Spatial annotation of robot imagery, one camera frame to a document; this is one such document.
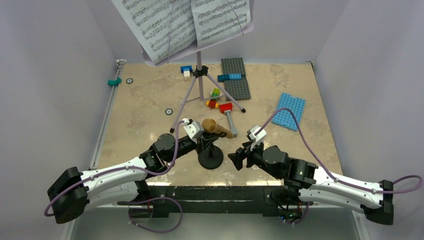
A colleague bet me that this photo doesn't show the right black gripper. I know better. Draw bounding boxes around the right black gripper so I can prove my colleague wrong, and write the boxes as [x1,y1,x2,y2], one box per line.
[227,138,281,179]

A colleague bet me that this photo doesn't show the gold microphone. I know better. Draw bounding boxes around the gold microphone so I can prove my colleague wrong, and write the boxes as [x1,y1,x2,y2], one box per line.
[201,118,235,139]

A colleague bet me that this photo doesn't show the black microphone stand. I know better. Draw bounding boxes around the black microphone stand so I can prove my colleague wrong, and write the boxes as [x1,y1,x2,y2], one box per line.
[197,132,224,170]

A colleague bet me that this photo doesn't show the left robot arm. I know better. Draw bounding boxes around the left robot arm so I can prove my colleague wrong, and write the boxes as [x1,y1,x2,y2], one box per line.
[44,132,219,224]

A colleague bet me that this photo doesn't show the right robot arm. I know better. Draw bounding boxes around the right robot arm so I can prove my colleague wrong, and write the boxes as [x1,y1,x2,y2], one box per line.
[228,142,394,226]

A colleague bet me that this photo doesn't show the red and grey lego hammer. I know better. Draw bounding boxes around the red and grey lego hammer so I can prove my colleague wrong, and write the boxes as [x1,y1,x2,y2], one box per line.
[219,102,238,138]

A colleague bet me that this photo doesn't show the red yellow lego piece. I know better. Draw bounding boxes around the red yellow lego piece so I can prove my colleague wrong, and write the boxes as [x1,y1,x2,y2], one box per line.
[206,99,220,109]

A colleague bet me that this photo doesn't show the green yellow lego brick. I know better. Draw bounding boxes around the green yellow lego brick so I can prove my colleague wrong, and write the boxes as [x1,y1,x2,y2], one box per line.
[210,88,222,99]

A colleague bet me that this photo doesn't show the light blue lego baseplate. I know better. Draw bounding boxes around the light blue lego baseplate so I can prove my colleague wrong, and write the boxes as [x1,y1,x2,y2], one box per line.
[271,92,307,132]

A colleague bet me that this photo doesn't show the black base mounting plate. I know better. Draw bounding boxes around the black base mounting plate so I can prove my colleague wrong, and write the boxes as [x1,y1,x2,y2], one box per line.
[118,186,307,218]

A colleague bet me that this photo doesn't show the dark grey lego baseplate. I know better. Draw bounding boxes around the dark grey lego baseplate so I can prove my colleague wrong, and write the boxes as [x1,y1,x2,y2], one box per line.
[221,57,251,100]

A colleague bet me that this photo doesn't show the blue lego bricks on baseplate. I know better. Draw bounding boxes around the blue lego bricks on baseplate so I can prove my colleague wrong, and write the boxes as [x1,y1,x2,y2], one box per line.
[217,73,242,83]

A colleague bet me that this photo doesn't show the blue and white lego brick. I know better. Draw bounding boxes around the blue and white lego brick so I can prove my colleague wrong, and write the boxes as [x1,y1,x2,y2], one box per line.
[180,65,193,79]

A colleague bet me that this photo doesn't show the right sheet music page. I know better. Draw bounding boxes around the right sheet music page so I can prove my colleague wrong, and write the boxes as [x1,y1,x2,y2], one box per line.
[191,0,252,48]

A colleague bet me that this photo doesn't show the sheet music page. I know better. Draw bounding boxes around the sheet music page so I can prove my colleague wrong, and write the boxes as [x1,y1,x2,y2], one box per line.
[112,0,197,64]
[191,0,252,48]

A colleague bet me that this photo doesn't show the left sheet music page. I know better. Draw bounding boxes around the left sheet music page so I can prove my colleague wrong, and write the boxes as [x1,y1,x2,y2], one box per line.
[112,0,197,64]

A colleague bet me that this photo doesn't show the lavender tripod music stand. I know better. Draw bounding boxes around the lavender tripod music stand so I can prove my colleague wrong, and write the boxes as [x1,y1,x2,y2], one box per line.
[140,0,255,134]

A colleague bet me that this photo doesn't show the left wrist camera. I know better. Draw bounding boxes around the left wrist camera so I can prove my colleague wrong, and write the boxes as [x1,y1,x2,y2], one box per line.
[182,118,204,141]

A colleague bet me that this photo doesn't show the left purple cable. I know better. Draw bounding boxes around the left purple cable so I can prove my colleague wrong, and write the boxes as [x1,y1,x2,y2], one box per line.
[43,119,191,218]

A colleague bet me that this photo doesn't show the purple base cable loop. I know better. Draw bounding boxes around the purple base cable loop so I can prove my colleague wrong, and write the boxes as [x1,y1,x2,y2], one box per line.
[128,195,185,233]

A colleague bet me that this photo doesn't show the teal clamp on rail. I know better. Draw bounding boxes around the teal clamp on rail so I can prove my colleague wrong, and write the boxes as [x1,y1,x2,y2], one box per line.
[107,77,122,87]

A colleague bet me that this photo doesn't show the aluminium frame rail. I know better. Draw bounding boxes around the aluminium frame rail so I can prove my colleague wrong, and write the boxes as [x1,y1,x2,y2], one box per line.
[88,80,120,170]

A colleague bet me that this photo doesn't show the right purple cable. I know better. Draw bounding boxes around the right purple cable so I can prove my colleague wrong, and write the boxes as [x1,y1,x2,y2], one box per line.
[255,107,424,195]

